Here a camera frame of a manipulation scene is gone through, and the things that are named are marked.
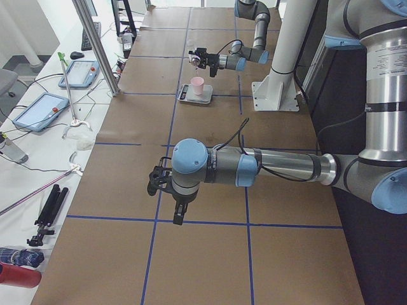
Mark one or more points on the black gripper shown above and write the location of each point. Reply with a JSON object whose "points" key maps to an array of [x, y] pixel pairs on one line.
{"points": [[180, 199], [213, 59]]}

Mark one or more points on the clear glass sauce bottle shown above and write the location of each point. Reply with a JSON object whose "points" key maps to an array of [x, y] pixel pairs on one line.
{"points": [[194, 59]]}

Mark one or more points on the pink plastic cup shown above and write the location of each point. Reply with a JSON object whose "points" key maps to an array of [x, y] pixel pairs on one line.
{"points": [[197, 84]]}

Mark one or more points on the grey digital kitchen scale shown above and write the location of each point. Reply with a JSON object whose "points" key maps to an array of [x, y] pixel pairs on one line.
{"points": [[186, 94]]}

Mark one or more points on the black box with label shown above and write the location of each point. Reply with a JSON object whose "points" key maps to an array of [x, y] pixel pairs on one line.
{"points": [[127, 43]]}

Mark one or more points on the crumpled white cloth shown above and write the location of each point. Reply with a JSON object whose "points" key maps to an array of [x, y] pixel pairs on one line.
{"points": [[84, 139]]}

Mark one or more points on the black folded tripod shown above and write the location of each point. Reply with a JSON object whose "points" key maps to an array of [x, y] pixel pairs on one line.
{"points": [[48, 215]]}

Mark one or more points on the far blue teach pendant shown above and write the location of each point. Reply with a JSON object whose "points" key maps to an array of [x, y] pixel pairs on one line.
{"points": [[81, 73]]}

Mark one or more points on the blue teach pendant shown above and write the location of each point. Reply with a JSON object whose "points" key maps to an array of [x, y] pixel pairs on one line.
{"points": [[41, 112], [81, 73]]}

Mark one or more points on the green tipped reacher grabber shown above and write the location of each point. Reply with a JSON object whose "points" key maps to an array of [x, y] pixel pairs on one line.
{"points": [[75, 121]]}

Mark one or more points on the black computer mouse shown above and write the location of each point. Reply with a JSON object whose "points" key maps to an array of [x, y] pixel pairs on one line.
{"points": [[76, 55]]}

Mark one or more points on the blue patterned folded umbrella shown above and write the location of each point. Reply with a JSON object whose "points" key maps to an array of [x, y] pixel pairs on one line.
{"points": [[21, 257]]}

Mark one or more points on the near blue teach pendant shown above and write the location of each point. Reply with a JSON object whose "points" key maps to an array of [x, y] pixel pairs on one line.
{"points": [[41, 112]]}

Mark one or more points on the red water bottle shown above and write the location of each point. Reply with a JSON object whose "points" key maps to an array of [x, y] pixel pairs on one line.
{"points": [[19, 277]]}

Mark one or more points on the clear plastic water bottle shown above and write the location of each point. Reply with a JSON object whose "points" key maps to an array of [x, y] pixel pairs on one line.
{"points": [[11, 150]]}

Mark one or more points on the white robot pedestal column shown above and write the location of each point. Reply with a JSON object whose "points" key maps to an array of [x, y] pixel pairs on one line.
{"points": [[277, 92]]}

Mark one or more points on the pink handled reacher grabber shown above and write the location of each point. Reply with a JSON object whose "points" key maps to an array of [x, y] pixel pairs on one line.
{"points": [[74, 168]]}

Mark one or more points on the aluminium frame post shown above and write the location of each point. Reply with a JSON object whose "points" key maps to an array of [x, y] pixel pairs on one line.
{"points": [[97, 47]]}

